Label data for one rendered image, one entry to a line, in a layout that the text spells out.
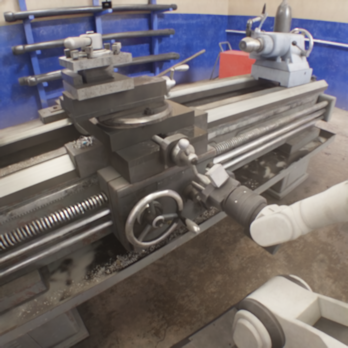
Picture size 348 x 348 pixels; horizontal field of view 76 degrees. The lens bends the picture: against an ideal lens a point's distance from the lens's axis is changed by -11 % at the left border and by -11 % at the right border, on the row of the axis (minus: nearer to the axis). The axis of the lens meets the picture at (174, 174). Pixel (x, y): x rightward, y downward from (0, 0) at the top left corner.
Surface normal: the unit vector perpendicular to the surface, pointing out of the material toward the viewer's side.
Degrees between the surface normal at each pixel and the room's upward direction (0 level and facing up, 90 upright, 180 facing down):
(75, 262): 0
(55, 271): 0
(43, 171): 36
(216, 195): 23
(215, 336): 0
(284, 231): 78
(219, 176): 62
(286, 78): 90
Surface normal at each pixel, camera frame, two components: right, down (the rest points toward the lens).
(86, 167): 0.61, 0.43
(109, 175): -0.01, -0.83
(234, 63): -0.53, 0.48
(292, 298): -0.21, -0.94
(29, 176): 0.35, -0.42
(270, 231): -0.77, 0.18
